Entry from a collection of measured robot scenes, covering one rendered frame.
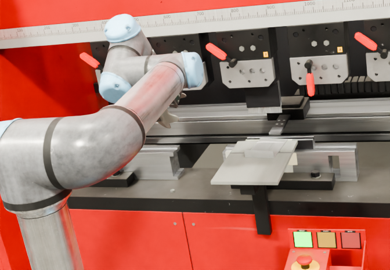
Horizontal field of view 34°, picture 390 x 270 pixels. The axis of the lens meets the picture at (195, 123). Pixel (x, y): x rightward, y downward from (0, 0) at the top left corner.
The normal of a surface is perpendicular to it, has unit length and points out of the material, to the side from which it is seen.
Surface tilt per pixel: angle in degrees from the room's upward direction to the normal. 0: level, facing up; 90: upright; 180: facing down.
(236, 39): 90
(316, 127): 90
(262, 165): 0
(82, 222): 90
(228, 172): 0
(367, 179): 0
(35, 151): 65
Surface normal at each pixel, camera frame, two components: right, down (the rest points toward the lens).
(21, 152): -0.32, -0.06
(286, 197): -0.16, -0.93
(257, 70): -0.33, 0.38
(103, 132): 0.46, -0.40
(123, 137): 0.71, -0.18
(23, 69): 0.93, -0.03
